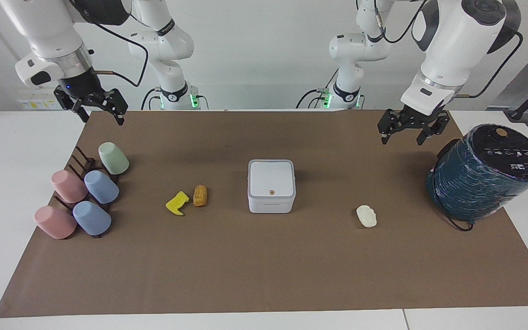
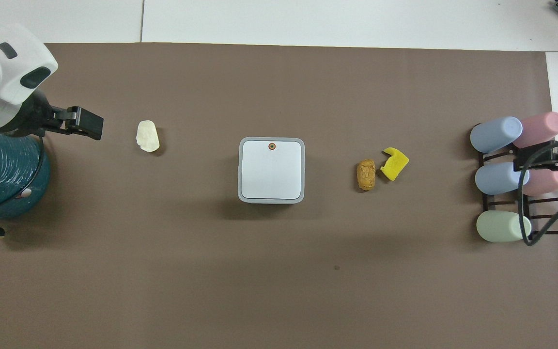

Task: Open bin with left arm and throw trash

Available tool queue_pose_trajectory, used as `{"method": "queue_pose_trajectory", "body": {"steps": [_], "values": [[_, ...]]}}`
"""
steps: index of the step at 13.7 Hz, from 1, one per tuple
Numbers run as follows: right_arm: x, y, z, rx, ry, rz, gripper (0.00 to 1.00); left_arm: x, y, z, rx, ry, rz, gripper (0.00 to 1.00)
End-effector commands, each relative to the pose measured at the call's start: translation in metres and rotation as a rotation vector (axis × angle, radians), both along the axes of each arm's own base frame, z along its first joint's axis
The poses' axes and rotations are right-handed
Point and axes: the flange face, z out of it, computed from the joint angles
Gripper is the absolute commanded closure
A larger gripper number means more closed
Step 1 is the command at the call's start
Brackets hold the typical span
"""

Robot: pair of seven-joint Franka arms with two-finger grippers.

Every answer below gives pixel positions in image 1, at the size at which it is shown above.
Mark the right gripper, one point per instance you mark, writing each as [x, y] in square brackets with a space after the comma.
[80, 85]

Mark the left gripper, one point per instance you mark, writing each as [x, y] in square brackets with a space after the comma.
[422, 118]

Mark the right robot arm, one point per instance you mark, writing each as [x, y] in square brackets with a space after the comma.
[48, 32]

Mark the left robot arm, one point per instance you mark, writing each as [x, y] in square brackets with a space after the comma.
[456, 41]

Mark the white crumpled trash piece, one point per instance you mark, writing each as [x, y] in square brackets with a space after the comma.
[366, 216]

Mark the yellow crumpled trash piece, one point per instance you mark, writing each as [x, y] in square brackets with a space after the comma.
[178, 203]

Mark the orange crumpled trash piece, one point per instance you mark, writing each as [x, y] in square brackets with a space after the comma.
[200, 195]

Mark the white square trash bin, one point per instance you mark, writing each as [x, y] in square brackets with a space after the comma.
[271, 185]

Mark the white power strip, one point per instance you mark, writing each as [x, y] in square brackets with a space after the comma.
[39, 101]

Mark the green plastic cup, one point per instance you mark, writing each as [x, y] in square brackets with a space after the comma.
[113, 158]

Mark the dark brown cup rack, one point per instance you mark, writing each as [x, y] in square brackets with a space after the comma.
[83, 162]

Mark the blue plastic cup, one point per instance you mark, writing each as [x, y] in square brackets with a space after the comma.
[101, 186]
[91, 218]

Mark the pink plastic cup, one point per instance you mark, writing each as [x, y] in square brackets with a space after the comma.
[68, 185]
[54, 222]

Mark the teal wrapped cylindrical appliance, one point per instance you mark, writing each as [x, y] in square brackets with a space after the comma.
[486, 172]

